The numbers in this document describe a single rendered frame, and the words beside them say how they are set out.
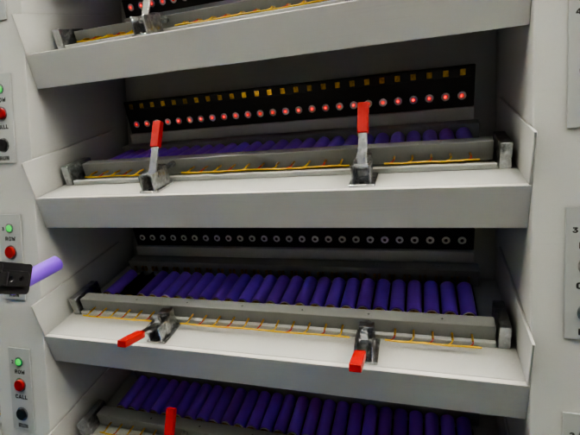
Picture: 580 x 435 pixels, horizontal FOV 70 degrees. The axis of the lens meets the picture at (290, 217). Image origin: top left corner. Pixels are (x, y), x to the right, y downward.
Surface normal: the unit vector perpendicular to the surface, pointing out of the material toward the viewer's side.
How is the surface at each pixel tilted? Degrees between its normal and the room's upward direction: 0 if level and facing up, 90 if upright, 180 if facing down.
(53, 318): 90
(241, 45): 110
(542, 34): 90
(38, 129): 90
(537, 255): 90
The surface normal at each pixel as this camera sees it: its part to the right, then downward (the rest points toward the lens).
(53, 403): 0.95, 0.00
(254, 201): -0.27, 0.41
